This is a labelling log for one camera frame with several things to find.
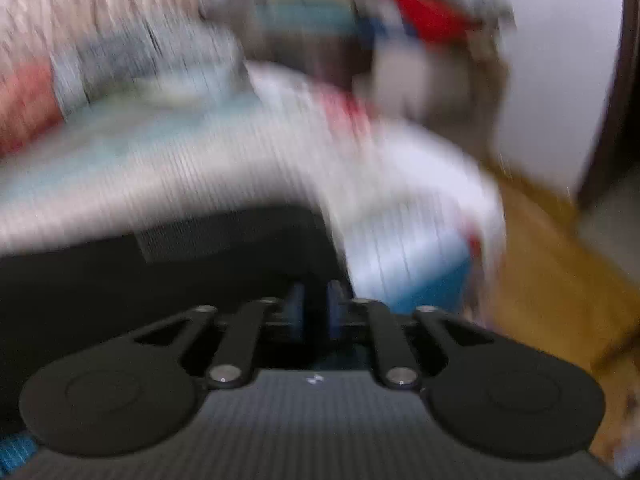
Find printed patterned bed sheet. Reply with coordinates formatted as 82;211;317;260
0;60;507;313

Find red cloth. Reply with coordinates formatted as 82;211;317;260
364;0;478;45

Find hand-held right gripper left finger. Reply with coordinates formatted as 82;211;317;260
132;282;308;391

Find dark door frame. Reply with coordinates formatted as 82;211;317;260
577;0;640;208

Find red and blue floral quilt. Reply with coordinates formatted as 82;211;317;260
0;22;246;157

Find black pants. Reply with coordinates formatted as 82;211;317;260
0;204;353;426

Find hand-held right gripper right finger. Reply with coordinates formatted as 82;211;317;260
325;279;499;392

